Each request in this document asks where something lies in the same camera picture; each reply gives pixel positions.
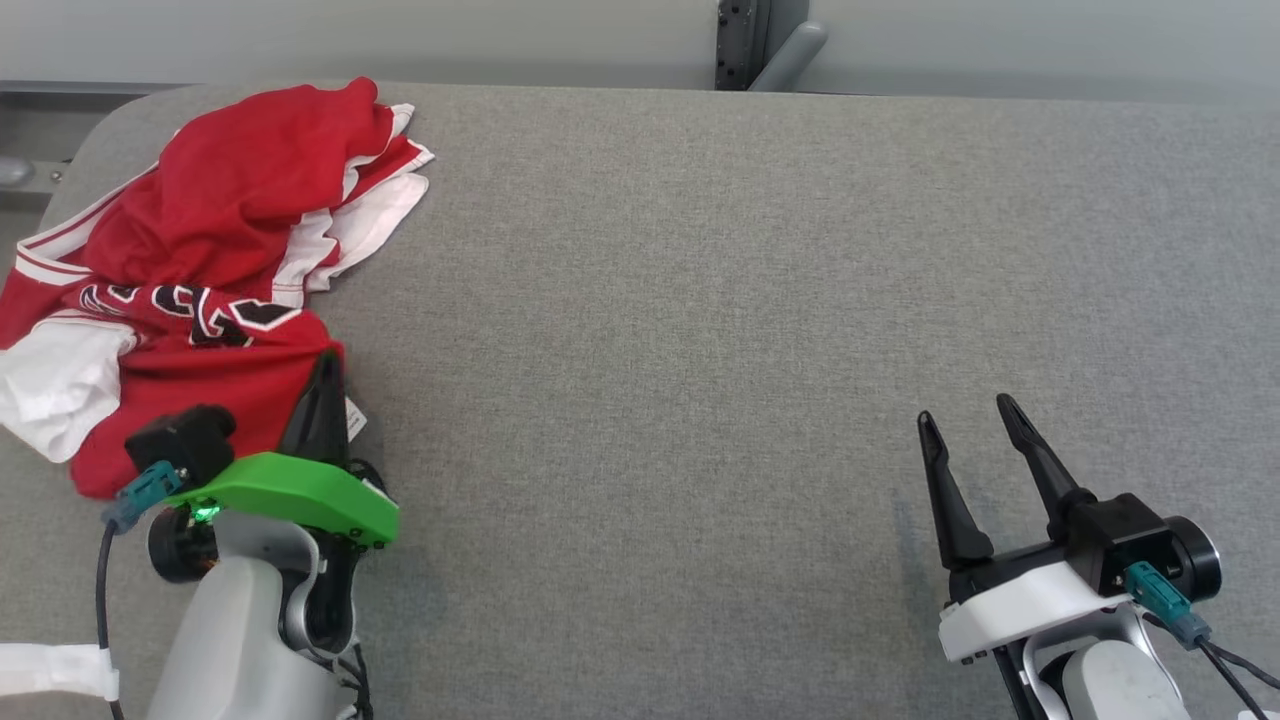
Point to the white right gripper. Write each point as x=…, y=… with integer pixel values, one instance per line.
x=1020, y=610

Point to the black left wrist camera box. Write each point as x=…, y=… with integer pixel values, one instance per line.
x=185, y=440

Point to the grey metal frame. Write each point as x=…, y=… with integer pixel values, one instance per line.
x=40, y=130

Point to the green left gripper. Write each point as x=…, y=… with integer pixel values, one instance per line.
x=300, y=490

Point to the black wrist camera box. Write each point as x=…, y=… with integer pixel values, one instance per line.
x=185, y=440
x=1120, y=535

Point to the teal right camera connector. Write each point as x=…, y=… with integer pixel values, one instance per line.
x=1165, y=600

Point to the black perforated metal post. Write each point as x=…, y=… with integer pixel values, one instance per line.
x=738, y=40

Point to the red basketball jersey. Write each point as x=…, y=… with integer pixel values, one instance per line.
x=180, y=400

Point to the teal left camera connector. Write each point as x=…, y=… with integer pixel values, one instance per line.
x=140, y=495

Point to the grey round tube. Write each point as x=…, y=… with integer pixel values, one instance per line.
x=795, y=55

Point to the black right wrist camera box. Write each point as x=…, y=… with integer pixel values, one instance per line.
x=1120, y=535

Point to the grey fabric sofa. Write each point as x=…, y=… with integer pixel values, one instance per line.
x=700, y=350

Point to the teal camera connector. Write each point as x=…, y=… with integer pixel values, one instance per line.
x=1165, y=600
x=140, y=495

